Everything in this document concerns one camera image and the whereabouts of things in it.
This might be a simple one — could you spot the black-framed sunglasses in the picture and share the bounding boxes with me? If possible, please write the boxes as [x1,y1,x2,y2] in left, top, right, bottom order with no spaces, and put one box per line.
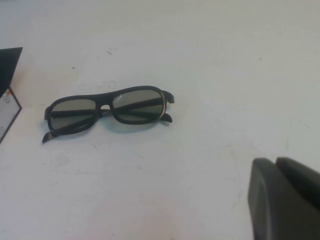
[41,85,176,144]

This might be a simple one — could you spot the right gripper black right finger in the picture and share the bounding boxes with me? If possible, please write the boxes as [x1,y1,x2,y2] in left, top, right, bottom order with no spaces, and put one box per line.
[275,156,320,213]

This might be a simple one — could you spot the black glasses case box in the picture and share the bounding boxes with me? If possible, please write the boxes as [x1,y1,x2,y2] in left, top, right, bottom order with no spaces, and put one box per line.
[0,46,24,145]

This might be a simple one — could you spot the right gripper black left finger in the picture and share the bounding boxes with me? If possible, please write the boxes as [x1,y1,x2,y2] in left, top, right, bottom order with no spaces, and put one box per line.
[246,157,320,240]

